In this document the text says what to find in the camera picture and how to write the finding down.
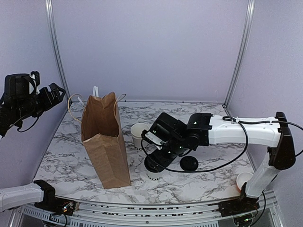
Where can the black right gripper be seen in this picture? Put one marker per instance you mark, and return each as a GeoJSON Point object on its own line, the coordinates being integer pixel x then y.
{"type": "Point", "coordinates": [160, 160]}

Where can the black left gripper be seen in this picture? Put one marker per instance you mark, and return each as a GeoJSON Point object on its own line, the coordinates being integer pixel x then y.
{"type": "Point", "coordinates": [49, 101]}

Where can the black plastic cup lid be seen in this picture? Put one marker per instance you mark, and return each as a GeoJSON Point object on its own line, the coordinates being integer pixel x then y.
{"type": "Point", "coordinates": [150, 165]}

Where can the white paper coffee cup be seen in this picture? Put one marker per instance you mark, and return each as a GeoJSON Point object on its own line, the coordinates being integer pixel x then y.
{"type": "Point", "coordinates": [154, 176]}

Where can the brown paper bag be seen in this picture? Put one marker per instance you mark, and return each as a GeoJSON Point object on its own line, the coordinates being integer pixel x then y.
{"type": "Point", "coordinates": [102, 137]}

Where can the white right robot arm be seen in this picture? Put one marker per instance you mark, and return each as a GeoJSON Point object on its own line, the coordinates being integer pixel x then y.
{"type": "Point", "coordinates": [205, 129]}

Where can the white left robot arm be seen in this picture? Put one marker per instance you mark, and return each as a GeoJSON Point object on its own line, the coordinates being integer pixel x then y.
{"type": "Point", "coordinates": [39, 192]}

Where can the black cup lid stack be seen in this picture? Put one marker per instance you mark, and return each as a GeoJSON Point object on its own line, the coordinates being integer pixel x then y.
{"type": "Point", "coordinates": [189, 163]}

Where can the stacked white paper cups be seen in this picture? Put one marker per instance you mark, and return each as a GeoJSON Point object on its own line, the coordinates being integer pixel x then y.
{"type": "Point", "coordinates": [136, 133]}

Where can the white cup with stirrers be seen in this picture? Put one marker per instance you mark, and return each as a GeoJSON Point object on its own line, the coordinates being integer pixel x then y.
{"type": "Point", "coordinates": [95, 93]}

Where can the white orange paper cup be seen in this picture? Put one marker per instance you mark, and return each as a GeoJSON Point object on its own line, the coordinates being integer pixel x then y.
{"type": "Point", "coordinates": [242, 178]}

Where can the left aluminium frame post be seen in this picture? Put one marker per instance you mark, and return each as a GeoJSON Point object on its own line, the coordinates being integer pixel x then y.
{"type": "Point", "coordinates": [55, 45]}

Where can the aluminium frame post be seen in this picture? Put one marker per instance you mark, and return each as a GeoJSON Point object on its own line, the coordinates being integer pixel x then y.
{"type": "Point", "coordinates": [55, 45]}
{"type": "Point", "coordinates": [243, 46]}

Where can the right aluminium frame post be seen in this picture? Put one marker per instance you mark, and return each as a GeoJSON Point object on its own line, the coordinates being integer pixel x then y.
{"type": "Point", "coordinates": [243, 46]}

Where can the aluminium front rail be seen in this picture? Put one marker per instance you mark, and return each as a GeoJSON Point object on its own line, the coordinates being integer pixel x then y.
{"type": "Point", "coordinates": [199, 214]}

